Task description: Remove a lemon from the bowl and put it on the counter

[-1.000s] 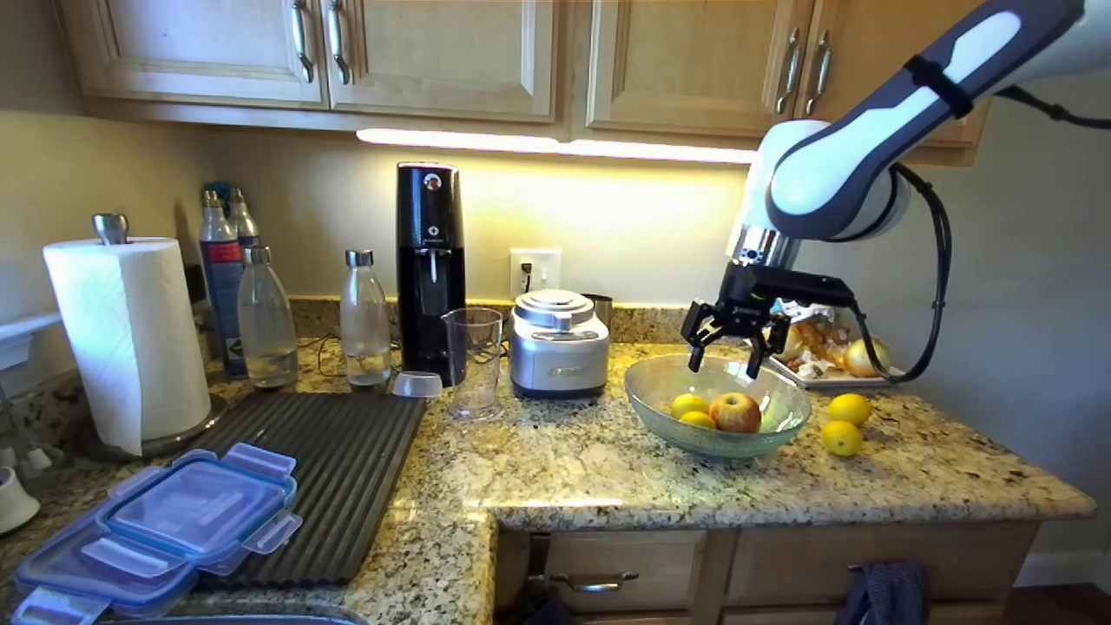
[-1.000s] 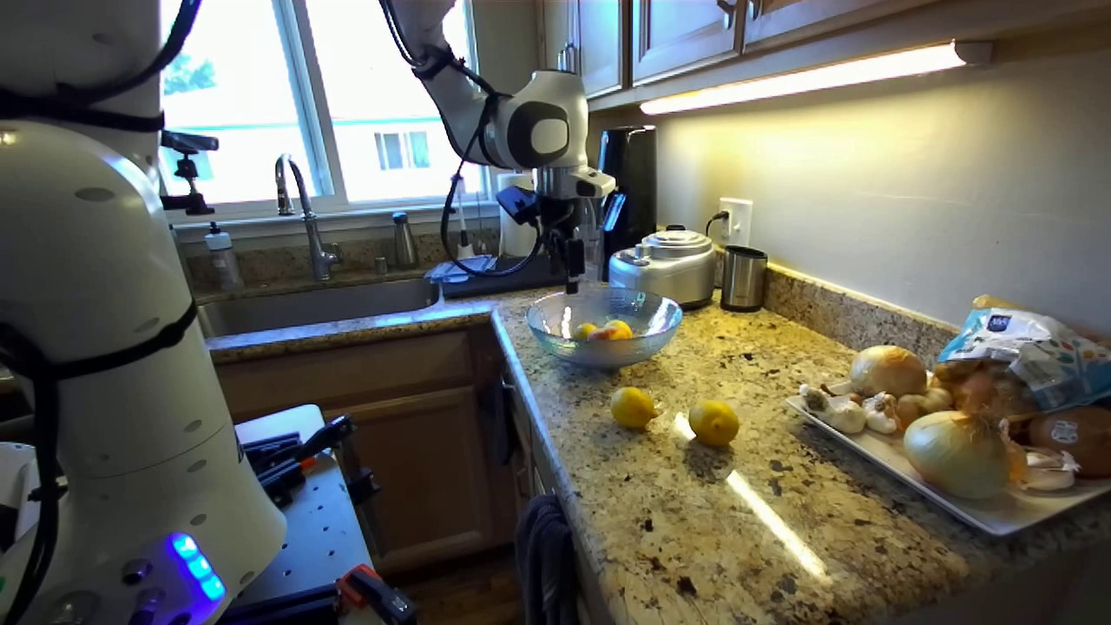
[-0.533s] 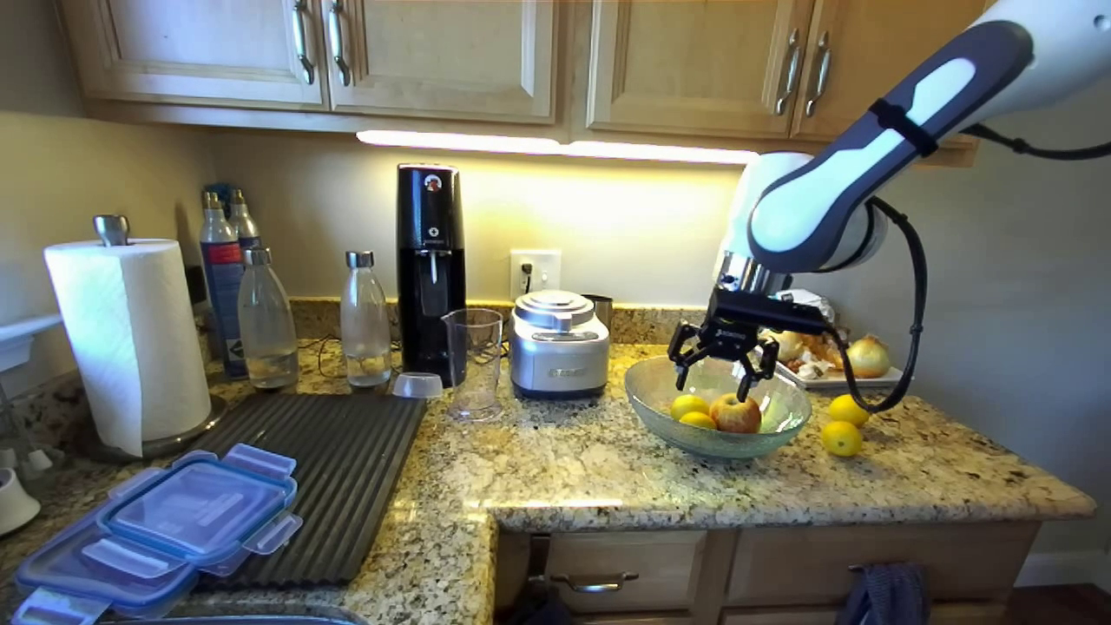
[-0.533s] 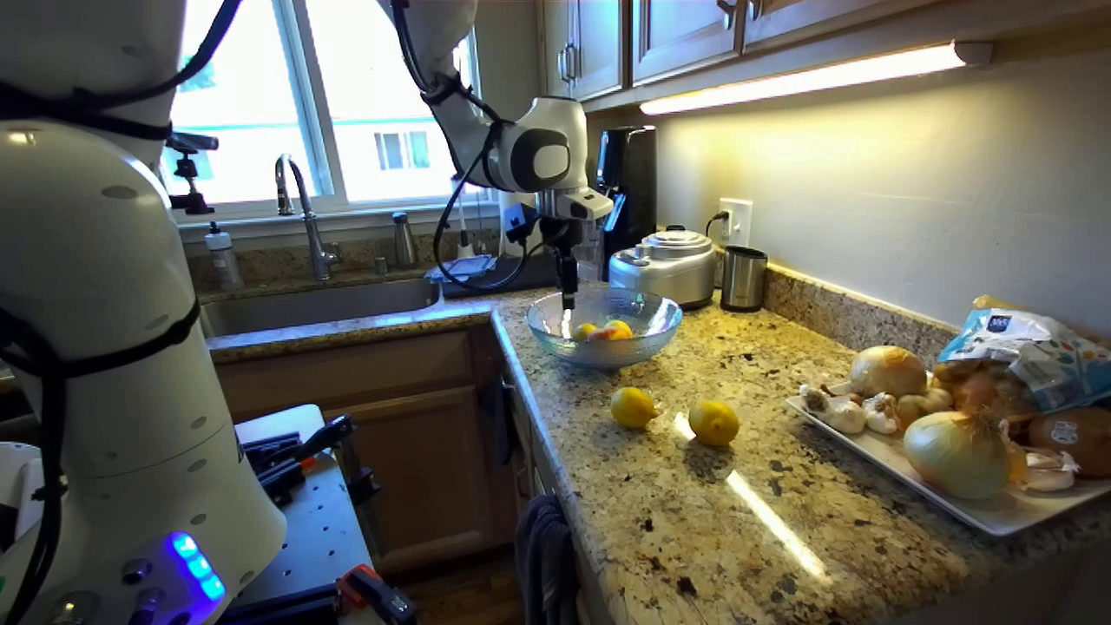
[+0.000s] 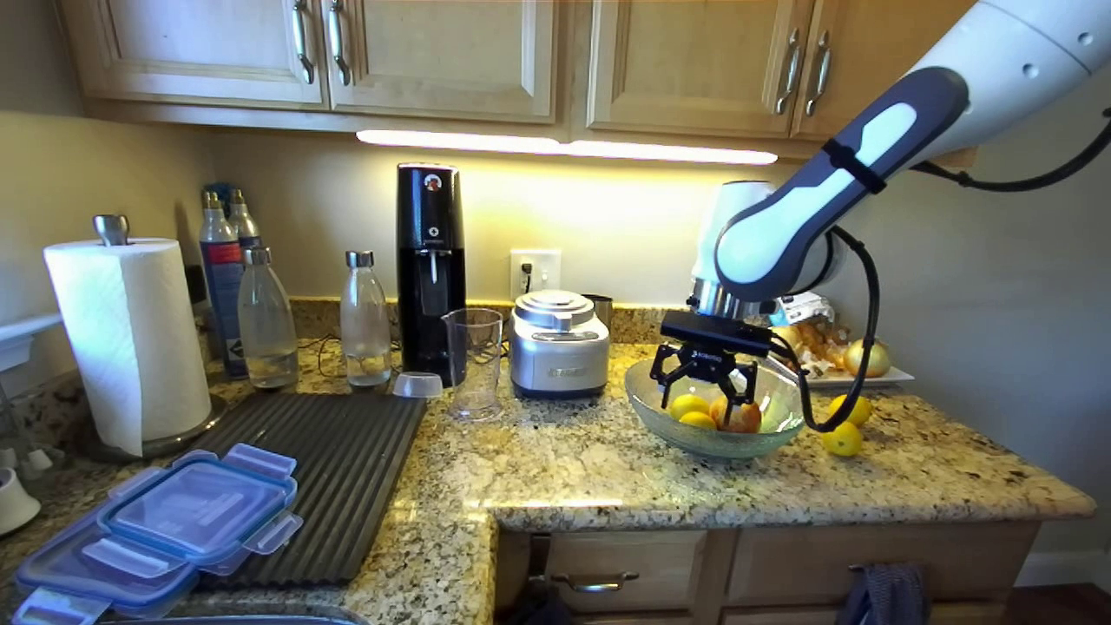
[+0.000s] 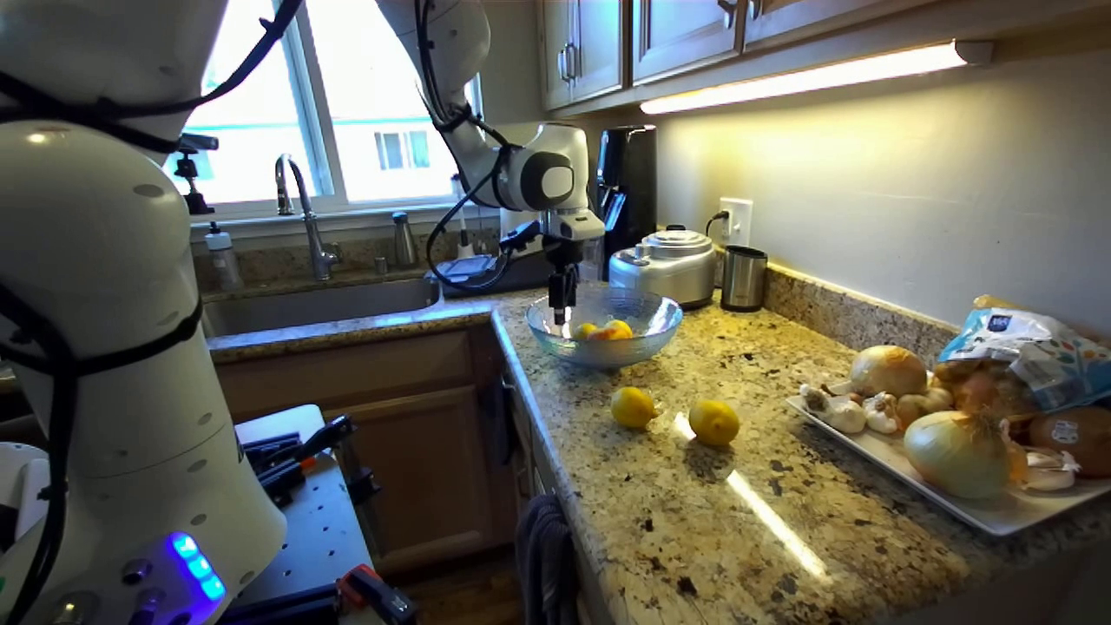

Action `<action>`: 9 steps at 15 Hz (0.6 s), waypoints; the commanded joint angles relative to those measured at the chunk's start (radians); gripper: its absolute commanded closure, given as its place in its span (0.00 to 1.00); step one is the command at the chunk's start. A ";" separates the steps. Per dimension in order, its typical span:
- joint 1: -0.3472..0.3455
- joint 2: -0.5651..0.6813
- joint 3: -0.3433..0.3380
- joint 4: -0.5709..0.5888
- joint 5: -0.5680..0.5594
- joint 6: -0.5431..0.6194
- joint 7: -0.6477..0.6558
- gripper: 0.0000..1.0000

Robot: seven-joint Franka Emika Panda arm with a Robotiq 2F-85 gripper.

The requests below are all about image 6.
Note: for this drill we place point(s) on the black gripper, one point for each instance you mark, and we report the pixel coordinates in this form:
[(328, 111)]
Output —
[(564, 260)]

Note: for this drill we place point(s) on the yellow lemon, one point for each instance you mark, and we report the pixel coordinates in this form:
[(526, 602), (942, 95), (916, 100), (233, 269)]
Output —
[(713, 422), (588, 332), (635, 407)]

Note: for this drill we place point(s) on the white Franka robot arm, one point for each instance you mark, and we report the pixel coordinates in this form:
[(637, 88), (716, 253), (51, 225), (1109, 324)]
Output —
[(106, 348)]

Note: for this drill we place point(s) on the clear glass bowl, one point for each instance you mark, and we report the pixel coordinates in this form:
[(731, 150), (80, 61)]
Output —
[(602, 348)]

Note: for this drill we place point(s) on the black ribbed drying mat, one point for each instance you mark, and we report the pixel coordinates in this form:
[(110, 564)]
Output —
[(521, 277)]

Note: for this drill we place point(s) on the red yellow apple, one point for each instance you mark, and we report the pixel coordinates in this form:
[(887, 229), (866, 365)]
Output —
[(618, 332)]

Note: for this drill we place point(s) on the silver round kitchen appliance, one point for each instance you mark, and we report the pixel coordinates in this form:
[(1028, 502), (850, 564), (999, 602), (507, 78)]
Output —
[(666, 266)]

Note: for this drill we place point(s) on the black coffee maker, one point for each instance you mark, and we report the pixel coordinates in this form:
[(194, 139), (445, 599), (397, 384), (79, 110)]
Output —
[(630, 176)]

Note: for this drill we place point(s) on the stainless steel cup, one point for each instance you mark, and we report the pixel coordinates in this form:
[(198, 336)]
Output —
[(746, 277)]

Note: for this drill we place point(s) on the wooden sink base cabinet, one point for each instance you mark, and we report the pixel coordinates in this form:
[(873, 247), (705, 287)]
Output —
[(404, 452)]

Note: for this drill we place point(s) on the steel kitchen sink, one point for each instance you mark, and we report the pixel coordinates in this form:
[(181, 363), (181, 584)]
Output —
[(313, 304)]

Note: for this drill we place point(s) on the wooden upper cabinet door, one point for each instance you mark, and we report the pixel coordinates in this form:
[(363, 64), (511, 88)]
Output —
[(602, 45), (682, 34), (881, 16)]

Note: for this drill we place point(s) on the dark hanging towel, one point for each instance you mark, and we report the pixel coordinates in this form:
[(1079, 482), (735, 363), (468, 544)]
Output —
[(548, 559)]

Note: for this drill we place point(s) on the white mushroom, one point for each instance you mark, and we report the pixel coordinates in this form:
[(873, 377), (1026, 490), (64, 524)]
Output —
[(814, 395), (850, 416), (882, 412)]

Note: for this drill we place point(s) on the chrome kitchen faucet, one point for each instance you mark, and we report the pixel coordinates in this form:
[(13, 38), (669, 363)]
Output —
[(305, 208)]

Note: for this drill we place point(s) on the black clamp tool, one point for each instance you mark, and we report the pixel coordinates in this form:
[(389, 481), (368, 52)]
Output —
[(295, 452)]

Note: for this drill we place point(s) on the small yellow onion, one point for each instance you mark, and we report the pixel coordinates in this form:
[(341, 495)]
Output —
[(891, 369)]

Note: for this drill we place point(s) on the under cabinet light bar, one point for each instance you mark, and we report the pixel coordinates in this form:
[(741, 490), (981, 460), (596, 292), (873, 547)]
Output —
[(812, 78)]

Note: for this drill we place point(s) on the grey robot mounting table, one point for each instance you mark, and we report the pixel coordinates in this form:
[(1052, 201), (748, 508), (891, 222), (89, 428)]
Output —
[(313, 522)]

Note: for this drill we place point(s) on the soap dispenser bottle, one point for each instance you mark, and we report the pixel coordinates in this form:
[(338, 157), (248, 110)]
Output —
[(219, 260)]

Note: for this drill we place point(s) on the orange black clamp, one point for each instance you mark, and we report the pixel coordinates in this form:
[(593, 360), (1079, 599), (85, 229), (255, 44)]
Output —
[(378, 593)]

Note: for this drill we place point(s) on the white rectangular tray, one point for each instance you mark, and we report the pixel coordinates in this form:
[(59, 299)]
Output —
[(924, 490)]

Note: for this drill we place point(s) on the large yellow onion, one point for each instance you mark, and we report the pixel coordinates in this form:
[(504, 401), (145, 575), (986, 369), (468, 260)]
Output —
[(955, 452)]

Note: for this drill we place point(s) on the brown shallot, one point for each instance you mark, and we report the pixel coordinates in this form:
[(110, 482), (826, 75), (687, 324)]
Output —
[(976, 390)]

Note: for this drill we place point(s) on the blue white plastic bag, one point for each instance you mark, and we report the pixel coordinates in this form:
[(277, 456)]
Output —
[(1028, 348)]

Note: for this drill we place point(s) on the white garlic bulb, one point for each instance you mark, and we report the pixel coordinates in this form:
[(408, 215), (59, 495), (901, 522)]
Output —
[(1044, 471)]

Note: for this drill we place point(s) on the brown onion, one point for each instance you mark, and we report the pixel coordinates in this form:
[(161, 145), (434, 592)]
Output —
[(1079, 434)]

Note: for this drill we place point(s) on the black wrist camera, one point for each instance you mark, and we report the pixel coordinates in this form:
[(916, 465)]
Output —
[(520, 237)]

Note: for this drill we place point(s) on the white wall outlet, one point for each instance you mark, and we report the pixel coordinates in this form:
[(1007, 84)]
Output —
[(735, 220)]

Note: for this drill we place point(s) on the window with white frame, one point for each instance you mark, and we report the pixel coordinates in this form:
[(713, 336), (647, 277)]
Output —
[(336, 114)]

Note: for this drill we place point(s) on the black camera on tripod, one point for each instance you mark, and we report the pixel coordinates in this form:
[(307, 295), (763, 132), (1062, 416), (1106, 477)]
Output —
[(195, 176)]

